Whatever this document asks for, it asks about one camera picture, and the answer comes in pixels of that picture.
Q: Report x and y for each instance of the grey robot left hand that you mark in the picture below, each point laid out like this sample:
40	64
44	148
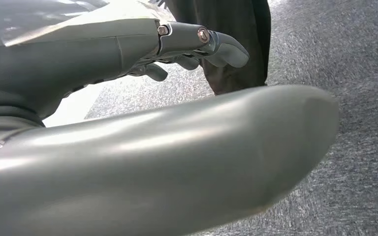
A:
163	163

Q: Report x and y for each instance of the person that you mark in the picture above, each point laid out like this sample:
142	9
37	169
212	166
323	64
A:
234	13

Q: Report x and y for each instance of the robot left arm ribbed sleeve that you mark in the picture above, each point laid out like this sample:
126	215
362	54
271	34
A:
0	127

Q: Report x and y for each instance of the white desk frame panel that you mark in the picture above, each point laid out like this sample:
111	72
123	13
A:
73	109

